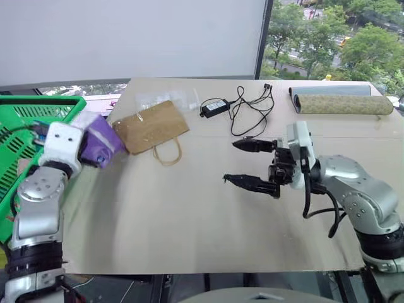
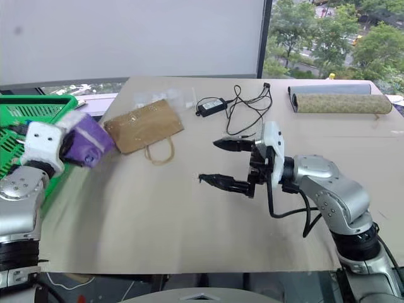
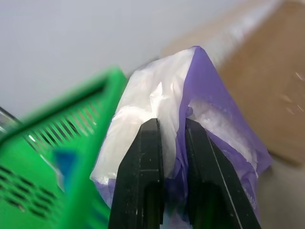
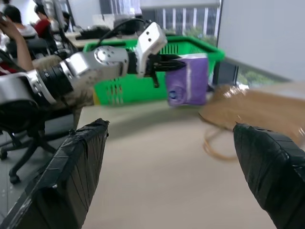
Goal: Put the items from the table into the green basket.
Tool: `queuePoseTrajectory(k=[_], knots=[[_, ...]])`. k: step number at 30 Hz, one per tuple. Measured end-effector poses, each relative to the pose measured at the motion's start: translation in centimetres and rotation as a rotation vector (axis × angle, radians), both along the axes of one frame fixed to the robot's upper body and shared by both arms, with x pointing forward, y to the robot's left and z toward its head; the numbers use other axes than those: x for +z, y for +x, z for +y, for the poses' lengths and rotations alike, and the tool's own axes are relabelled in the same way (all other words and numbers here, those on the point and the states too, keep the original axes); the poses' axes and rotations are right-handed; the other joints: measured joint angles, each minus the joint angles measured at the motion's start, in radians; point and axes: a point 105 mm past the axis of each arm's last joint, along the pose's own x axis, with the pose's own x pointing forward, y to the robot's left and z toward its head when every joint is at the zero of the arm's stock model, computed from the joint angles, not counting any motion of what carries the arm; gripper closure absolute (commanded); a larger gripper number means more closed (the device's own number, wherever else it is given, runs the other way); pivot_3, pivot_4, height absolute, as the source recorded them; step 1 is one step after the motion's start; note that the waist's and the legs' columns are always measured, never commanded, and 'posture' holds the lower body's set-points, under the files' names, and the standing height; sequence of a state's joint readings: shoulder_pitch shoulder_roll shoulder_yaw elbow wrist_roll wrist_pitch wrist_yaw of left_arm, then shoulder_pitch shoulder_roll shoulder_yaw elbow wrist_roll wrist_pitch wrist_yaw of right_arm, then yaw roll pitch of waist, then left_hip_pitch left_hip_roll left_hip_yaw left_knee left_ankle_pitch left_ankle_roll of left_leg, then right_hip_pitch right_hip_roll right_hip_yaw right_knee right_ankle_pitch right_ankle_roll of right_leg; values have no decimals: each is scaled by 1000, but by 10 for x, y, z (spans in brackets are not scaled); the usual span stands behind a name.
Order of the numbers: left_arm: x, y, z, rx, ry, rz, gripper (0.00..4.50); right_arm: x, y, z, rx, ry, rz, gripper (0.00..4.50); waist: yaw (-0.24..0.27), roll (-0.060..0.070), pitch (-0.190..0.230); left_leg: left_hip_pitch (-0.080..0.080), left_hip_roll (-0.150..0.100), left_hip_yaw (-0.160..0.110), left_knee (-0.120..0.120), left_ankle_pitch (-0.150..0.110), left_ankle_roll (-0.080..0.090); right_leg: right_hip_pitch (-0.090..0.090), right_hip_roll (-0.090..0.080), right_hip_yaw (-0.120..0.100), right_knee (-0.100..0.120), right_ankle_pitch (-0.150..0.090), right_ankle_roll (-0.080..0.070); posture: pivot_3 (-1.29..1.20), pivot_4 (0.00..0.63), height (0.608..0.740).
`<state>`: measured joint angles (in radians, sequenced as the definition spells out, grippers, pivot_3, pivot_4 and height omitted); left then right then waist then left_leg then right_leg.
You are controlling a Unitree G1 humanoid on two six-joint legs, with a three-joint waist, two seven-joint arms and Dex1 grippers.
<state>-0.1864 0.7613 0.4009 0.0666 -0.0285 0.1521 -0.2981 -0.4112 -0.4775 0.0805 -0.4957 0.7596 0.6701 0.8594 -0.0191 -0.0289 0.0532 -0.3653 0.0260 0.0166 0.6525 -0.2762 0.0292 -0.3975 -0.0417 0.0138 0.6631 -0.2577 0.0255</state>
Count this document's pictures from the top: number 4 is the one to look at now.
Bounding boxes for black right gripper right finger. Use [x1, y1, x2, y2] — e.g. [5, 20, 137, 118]
[233, 122, 305, 229]

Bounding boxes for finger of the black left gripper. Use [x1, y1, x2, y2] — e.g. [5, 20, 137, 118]
[164, 54, 183, 63]
[165, 62, 187, 72]

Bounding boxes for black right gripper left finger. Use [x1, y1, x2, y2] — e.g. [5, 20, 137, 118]
[0, 118, 111, 229]

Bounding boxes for purple tissue pack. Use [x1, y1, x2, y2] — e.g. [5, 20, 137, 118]
[165, 53, 210, 107]

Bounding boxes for green plastic basket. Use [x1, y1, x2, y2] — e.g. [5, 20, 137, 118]
[82, 35, 226, 107]

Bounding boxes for black monitor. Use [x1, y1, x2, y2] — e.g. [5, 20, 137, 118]
[213, 62, 239, 87]

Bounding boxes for brown paper bag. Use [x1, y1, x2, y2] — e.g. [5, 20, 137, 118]
[198, 82, 305, 161]

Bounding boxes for black office chair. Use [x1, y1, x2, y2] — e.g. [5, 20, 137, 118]
[0, 97, 75, 185]

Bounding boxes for light wooden office desk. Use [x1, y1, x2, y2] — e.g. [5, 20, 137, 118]
[63, 30, 115, 50]

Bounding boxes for white partition panel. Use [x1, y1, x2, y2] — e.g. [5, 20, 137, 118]
[216, 0, 305, 82]

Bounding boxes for bystander in tan trousers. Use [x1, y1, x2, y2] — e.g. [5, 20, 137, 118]
[0, 13, 96, 131]

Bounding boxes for bystander in red shirt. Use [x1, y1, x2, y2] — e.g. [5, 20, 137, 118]
[32, 3, 52, 39]

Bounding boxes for bystander in white shirt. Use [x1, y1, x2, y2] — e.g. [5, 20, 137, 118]
[2, 4, 39, 40]

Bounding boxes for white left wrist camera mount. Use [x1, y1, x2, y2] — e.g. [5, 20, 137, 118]
[135, 22, 168, 79]

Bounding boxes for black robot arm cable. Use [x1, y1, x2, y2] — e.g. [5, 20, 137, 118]
[96, 18, 153, 47]

